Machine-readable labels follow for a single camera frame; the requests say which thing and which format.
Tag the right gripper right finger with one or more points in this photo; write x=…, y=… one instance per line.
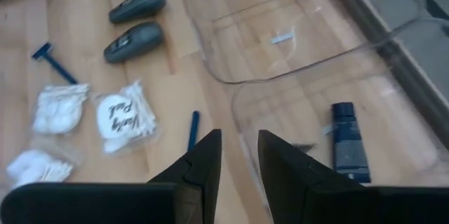
x=291, y=175

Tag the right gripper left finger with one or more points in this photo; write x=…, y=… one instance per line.
x=203, y=168

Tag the clear plastic bin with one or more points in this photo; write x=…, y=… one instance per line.
x=386, y=111
x=245, y=41

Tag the grey oval toiletry container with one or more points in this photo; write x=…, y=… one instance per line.
x=138, y=4
x=135, y=41

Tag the clear vanity pack bag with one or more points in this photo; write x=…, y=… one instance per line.
x=59, y=110
x=35, y=169
x=121, y=118

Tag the dark blue block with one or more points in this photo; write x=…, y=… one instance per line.
x=347, y=143

